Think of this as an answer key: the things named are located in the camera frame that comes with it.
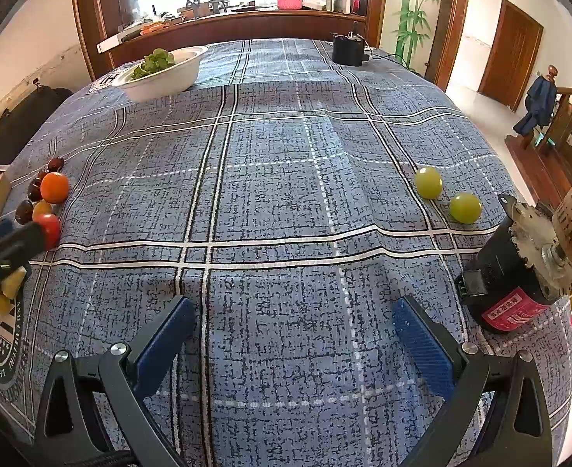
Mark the tan round fruit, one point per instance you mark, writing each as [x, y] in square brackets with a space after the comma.
[43, 209]

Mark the small black box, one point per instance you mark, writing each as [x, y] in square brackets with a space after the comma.
[348, 51]

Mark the black motor with red label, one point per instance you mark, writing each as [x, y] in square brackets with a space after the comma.
[500, 272]

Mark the small dark red fruit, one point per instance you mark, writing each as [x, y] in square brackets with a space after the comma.
[43, 174]
[56, 163]

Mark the black sofa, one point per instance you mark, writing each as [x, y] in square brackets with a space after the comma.
[18, 116]

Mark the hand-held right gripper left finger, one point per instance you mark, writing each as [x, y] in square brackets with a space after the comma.
[167, 340]

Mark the green grape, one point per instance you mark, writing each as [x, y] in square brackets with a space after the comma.
[465, 207]
[428, 182]

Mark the blue jacket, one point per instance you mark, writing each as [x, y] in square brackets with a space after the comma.
[539, 102]

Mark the red tomato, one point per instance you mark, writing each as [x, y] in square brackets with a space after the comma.
[50, 232]

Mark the bamboo wall painting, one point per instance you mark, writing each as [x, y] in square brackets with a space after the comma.
[407, 14]

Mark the green leafy vegetables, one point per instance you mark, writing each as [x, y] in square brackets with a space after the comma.
[152, 62]

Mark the brown wooden door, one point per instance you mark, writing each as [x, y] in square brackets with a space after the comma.
[509, 58]

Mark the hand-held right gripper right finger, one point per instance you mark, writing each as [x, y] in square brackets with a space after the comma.
[422, 350]

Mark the orange mandarin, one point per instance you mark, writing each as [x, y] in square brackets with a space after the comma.
[55, 187]

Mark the wooden counter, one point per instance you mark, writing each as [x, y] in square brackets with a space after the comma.
[247, 27]

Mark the white bowl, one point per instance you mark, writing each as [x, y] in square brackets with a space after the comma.
[164, 85]

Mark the white flat box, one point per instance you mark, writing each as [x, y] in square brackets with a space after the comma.
[113, 43]

